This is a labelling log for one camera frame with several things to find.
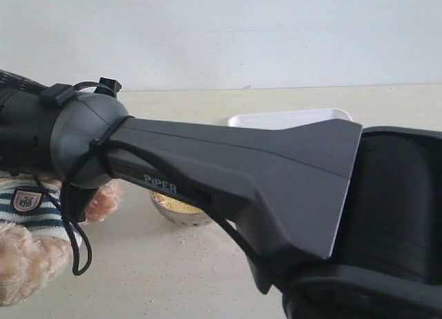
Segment teddy bear striped sweater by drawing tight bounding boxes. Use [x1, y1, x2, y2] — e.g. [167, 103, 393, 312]
[0, 168, 124, 301]

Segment yellow millet grain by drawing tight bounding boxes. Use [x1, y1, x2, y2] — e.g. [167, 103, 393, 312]
[151, 192, 204, 214]

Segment white plastic tray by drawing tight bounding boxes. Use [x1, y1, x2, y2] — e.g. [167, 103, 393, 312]
[227, 108, 353, 130]

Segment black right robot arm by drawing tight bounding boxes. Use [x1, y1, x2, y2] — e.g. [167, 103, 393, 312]
[1, 71, 441, 318]

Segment steel bowl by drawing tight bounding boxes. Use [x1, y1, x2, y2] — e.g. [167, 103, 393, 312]
[149, 191, 213, 227]

